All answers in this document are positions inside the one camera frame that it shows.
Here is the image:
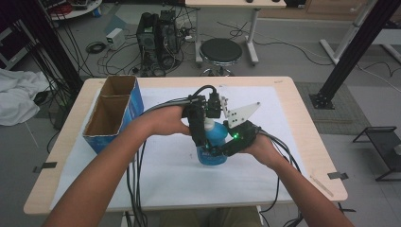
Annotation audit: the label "white desk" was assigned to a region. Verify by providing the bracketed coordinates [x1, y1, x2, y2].
[184, 0, 288, 67]

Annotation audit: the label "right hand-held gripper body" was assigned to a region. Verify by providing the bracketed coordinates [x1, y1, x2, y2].
[222, 101, 262, 158]

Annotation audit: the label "person's khaki trousers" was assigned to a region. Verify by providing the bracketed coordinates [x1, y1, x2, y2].
[159, 206, 261, 227]

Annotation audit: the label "black metal post with cables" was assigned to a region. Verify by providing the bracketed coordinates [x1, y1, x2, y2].
[12, 0, 84, 96]

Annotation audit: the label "black computer tower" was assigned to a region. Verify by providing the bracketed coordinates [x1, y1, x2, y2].
[135, 11, 160, 77]
[157, 9, 183, 72]

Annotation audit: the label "coiled black cable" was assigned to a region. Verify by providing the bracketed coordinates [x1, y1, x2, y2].
[85, 41, 108, 55]

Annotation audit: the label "person's right hand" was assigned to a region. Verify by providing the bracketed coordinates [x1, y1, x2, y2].
[238, 133, 287, 171]

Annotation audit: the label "blue bottle with white cap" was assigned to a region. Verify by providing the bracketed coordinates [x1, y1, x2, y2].
[197, 117, 229, 167]

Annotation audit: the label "grey floor mat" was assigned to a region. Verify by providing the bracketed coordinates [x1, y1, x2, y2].
[295, 81, 373, 136]

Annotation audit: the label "white round table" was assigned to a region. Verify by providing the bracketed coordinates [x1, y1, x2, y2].
[41, 0, 103, 22]

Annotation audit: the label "person's left hand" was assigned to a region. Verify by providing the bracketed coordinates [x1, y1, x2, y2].
[138, 105, 192, 137]

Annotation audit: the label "black metal post with base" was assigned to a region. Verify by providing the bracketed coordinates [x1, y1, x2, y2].
[308, 0, 401, 111]

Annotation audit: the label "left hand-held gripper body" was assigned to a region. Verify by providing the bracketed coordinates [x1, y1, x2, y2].
[183, 91, 229, 129]

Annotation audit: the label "black metal rack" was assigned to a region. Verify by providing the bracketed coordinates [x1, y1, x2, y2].
[352, 126, 401, 183]

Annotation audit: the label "black tape strip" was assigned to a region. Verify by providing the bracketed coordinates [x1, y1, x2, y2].
[326, 171, 350, 181]
[32, 161, 59, 174]

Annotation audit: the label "blue cardboard box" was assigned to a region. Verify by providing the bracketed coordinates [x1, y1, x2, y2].
[82, 74, 145, 155]

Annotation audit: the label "left gripper black cable bundle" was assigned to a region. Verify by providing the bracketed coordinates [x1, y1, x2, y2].
[125, 84, 219, 227]

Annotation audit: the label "small white box device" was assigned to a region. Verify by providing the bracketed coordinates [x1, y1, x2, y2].
[105, 27, 127, 51]

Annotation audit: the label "clear thin stick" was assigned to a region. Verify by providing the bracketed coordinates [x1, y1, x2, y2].
[310, 174, 335, 198]

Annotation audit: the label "white paper sheet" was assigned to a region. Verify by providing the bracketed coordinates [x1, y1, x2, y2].
[50, 85, 308, 211]

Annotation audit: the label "white metal stand frame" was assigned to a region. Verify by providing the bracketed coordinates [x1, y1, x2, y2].
[320, 0, 401, 65]

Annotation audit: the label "right gripper black cable bundle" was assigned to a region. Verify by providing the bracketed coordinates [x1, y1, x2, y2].
[257, 128, 306, 227]

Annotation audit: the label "gripper black cable bundle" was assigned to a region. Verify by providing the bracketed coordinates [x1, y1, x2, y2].
[125, 84, 219, 227]
[257, 128, 306, 227]

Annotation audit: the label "black round stool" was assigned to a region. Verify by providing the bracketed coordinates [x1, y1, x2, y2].
[199, 37, 244, 77]

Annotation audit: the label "white crumpled cloth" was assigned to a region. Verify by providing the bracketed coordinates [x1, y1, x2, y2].
[0, 68, 51, 127]

